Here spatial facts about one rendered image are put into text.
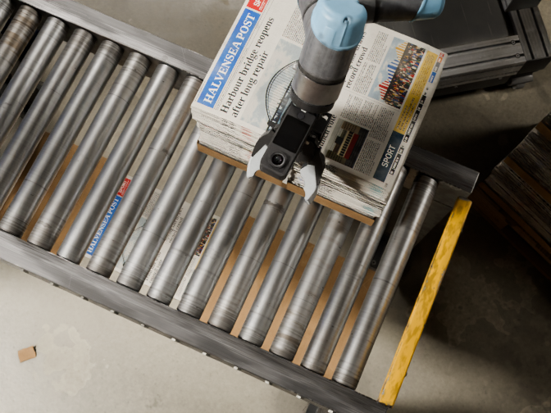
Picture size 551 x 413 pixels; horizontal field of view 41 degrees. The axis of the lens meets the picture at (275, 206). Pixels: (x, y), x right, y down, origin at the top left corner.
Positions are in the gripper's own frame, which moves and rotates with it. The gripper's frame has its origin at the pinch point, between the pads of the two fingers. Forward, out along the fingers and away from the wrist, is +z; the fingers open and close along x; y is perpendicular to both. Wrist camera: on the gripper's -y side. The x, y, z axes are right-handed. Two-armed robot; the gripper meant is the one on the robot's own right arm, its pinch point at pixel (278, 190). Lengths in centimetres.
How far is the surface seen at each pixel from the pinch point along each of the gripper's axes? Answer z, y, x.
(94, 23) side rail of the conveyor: 6, 31, 52
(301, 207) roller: 16.0, 15.1, -3.7
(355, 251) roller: 17.8, 11.9, -16.9
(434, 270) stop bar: 14.6, 12.6, -32.2
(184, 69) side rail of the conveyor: 6.9, 29.3, 30.4
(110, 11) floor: 55, 105, 85
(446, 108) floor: 48, 118, -29
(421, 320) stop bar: 19.7, 4.0, -33.2
